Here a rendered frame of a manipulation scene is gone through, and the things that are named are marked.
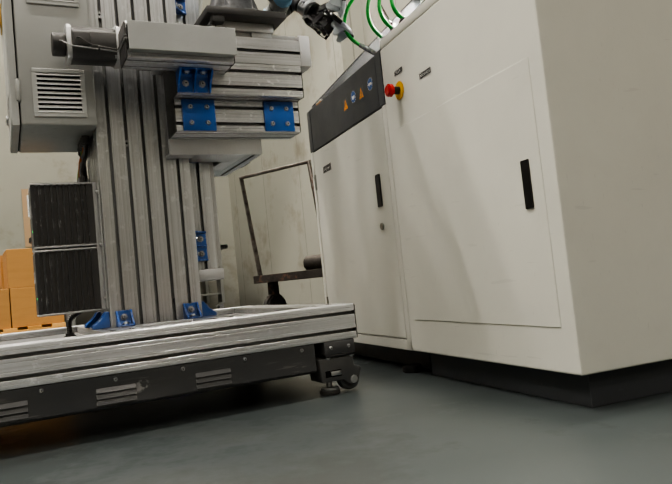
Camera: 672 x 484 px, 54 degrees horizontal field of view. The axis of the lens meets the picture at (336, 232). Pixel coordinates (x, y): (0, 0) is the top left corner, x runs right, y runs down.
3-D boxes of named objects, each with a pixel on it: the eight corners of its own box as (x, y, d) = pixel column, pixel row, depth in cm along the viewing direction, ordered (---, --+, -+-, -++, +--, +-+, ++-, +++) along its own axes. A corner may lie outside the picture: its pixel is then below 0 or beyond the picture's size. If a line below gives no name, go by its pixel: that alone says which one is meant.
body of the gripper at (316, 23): (327, 41, 253) (306, 25, 258) (342, 24, 253) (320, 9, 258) (321, 30, 246) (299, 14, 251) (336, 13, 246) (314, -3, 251)
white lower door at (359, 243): (328, 330, 253) (310, 153, 257) (334, 329, 254) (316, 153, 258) (404, 339, 193) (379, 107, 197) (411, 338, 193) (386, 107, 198)
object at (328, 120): (313, 151, 256) (309, 110, 257) (324, 151, 258) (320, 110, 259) (379, 107, 198) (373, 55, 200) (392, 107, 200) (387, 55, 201)
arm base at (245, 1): (216, 11, 178) (212, -25, 178) (201, 32, 191) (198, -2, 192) (269, 16, 184) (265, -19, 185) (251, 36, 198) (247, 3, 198)
